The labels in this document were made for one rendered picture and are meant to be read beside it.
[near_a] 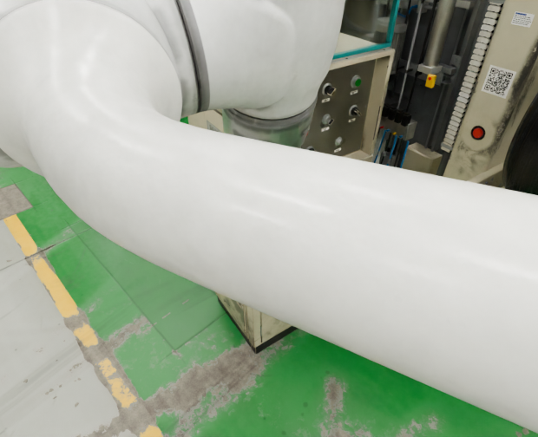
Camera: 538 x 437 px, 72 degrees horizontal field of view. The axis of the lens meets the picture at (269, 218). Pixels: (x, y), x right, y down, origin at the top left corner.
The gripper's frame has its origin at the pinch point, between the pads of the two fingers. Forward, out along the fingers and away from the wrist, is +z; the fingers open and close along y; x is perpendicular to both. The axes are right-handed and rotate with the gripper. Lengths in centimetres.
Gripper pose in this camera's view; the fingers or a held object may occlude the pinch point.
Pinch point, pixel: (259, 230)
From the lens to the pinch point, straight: 56.1
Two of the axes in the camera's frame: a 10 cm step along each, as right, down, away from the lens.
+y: 9.4, 3.2, -1.5
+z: -0.5, 5.3, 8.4
